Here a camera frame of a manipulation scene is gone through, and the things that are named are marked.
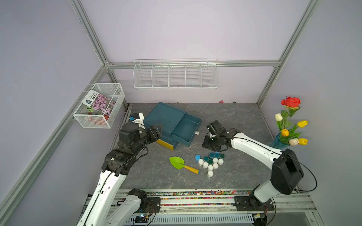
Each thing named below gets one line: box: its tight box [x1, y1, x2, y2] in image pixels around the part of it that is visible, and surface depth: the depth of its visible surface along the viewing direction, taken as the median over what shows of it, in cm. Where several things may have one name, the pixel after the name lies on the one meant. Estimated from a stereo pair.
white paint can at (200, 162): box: [197, 158, 205, 167], surface depth 88 cm
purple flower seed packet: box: [81, 89, 116, 117], surface depth 75 cm
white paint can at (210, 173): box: [207, 170, 214, 178], surface depth 84 cm
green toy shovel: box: [169, 156, 201, 175], surface depth 89 cm
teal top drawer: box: [171, 112, 203, 147], surface depth 89 cm
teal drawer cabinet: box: [143, 101, 200, 151], surface depth 87 cm
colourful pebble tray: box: [146, 190, 252, 207], surface depth 79 cm
